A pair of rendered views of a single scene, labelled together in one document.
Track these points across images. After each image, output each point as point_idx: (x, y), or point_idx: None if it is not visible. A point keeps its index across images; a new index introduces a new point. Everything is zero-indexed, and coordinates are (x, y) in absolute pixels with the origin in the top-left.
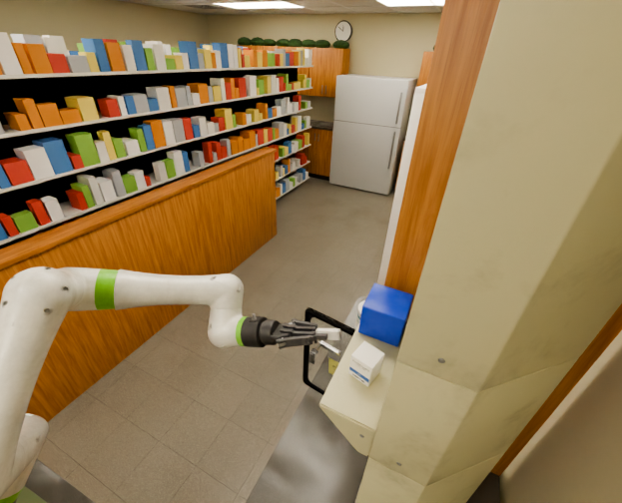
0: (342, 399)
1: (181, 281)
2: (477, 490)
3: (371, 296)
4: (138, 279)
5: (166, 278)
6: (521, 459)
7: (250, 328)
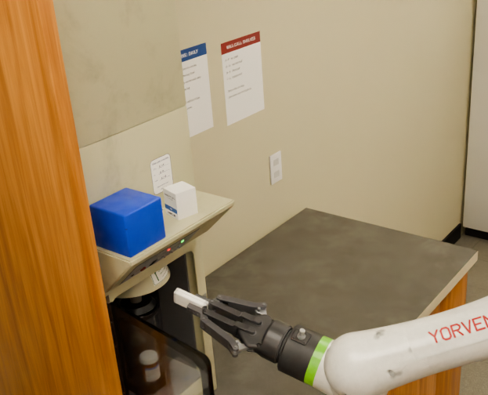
0: (212, 201)
1: (433, 316)
2: None
3: (142, 203)
4: None
5: (460, 310)
6: None
7: (308, 328)
